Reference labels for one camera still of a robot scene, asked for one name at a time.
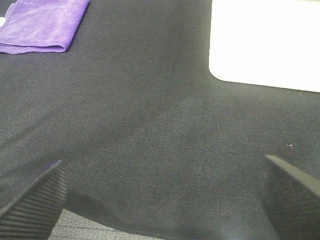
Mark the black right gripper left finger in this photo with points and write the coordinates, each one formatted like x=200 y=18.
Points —
x=30 y=209

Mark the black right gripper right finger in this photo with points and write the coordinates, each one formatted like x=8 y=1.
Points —
x=290 y=199

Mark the black table cloth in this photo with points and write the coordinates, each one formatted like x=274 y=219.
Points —
x=152 y=142

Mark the white tray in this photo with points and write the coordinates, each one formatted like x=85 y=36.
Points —
x=273 y=43

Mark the folded purple towel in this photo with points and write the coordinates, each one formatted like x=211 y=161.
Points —
x=40 y=26

